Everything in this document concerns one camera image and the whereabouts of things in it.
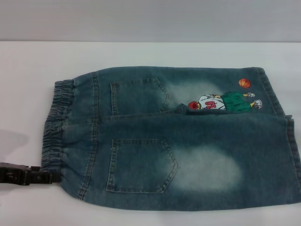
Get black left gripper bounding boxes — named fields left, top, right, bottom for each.
left=0, top=161, right=62, bottom=188

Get blue denim shorts with cartoon print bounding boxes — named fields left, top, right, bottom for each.
left=39, top=66, right=301, bottom=218

